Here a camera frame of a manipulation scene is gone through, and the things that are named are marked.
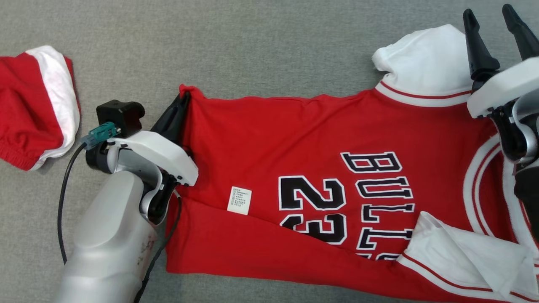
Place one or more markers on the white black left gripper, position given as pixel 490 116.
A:
pixel 164 158

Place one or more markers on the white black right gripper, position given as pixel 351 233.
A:
pixel 501 90

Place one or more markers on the red white basketball jersey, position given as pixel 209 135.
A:
pixel 294 139

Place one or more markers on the red white sports shorts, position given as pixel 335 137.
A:
pixel 25 109

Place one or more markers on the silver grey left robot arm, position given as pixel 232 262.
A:
pixel 109 235

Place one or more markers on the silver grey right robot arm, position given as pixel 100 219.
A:
pixel 524 139

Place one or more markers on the teal left camera connector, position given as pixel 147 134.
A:
pixel 99 134

